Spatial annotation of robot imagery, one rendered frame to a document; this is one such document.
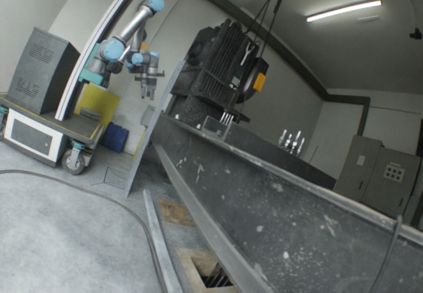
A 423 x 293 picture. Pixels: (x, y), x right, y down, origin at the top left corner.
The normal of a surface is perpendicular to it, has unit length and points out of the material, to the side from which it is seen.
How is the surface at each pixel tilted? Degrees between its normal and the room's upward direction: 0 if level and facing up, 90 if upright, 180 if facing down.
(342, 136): 90
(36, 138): 90
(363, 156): 90
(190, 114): 90
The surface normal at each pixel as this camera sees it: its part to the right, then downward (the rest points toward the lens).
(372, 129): -0.82, -0.37
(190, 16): 0.40, 0.18
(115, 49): 0.67, 0.44
